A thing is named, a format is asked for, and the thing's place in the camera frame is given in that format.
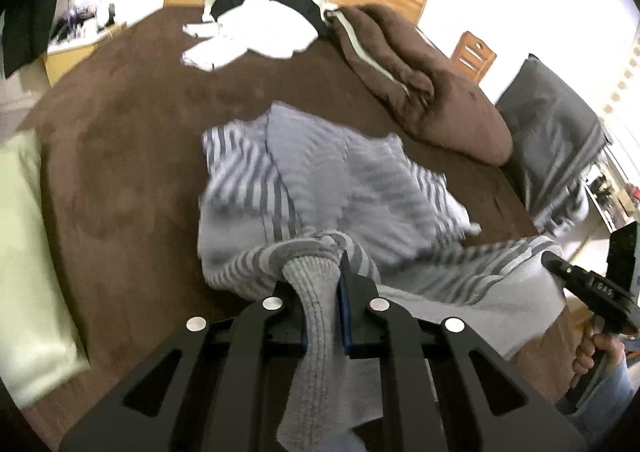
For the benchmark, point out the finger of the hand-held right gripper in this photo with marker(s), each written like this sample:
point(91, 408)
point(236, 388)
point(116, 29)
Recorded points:
point(562, 269)

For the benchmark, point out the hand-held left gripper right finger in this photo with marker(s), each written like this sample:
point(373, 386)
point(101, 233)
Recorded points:
point(346, 317)

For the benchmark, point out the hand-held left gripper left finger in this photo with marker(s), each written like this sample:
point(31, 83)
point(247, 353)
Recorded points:
point(280, 327)

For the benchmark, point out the grey striped hoodie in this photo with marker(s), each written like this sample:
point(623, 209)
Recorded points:
point(325, 192)

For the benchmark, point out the person's right hand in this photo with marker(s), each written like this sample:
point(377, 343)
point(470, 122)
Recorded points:
point(592, 357)

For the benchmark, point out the cluttered shelf items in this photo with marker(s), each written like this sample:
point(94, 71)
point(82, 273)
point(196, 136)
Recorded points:
point(617, 197)

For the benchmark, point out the person's denim clothing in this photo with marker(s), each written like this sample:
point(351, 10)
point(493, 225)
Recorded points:
point(600, 389)

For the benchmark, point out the dark grey striped blanket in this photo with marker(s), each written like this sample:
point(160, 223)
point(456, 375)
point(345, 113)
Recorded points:
point(550, 141)

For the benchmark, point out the wooden chair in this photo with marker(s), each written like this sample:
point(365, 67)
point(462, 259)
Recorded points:
point(472, 56)

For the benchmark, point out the brown covered bed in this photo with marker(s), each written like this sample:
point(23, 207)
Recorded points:
point(135, 131)

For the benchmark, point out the light green blanket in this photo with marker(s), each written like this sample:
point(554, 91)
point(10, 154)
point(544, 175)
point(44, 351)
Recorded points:
point(30, 257)

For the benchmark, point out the white garment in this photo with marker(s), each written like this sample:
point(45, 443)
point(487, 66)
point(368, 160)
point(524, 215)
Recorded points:
point(260, 31)

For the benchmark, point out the yellow wooden nightstand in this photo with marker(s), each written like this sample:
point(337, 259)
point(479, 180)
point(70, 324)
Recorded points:
point(70, 56)

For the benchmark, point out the clutter on nightstand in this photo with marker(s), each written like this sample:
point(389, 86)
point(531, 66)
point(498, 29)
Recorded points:
point(85, 19)

